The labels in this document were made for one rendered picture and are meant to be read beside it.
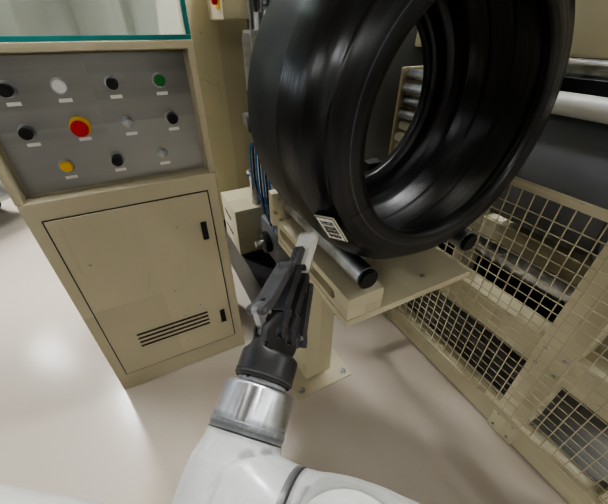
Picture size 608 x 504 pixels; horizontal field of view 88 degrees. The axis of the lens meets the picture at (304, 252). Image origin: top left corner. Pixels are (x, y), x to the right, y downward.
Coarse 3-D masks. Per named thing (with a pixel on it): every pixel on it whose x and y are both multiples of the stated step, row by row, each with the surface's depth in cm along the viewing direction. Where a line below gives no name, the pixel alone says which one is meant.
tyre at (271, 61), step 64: (320, 0) 37; (384, 0) 35; (448, 0) 64; (512, 0) 57; (256, 64) 50; (320, 64) 38; (384, 64) 38; (448, 64) 74; (512, 64) 64; (256, 128) 54; (320, 128) 41; (448, 128) 80; (512, 128) 68; (320, 192) 47; (384, 192) 85; (448, 192) 77; (384, 256) 62
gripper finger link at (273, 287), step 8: (288, 264) 45; (272, 272) 45; (280, 272) 44; (288, 272) 44; (272, 280) 43; (280, 280) 42; (264, 288) 42; (272, 288) 42; (280, 288) 42; (264, 296) 41; (272, 296) 41; (264, 304) 39; (272, 304) 40; (248, 312) 40; (264, 312) 39
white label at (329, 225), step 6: (318, 216) 49; (324, 216) 49; (318, 222) 51; (324, 222) 50; (330, 222) 49; (336, 222) 48; (324, 228) 52; (330, 228) 51; (336, 228) 50; (330, 234) 53; (336, 234) 51; (342, 234) 50; (342, 240) 52
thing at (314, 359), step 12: (312, 300) 115; (312, 312) 118; (324, 312) 122; (312, 324) 122; (324, 324) 126; (312, 336) 126; (324, 336) 130; (300, 348) 136; (312, 348) 131; (324, 348) 135; (300, 360) 141; (312, 360) 136; (324, 360) 140; (312, 372) 141
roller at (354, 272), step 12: (288, 204) 84; (300, 216) 79; (312, 228) 74; (324, 240) 70; (336, 252) 66; (348, 252) 65; (348, 264) 63; (360, 264) 61; (360, 276) 60; (372, 276) 61
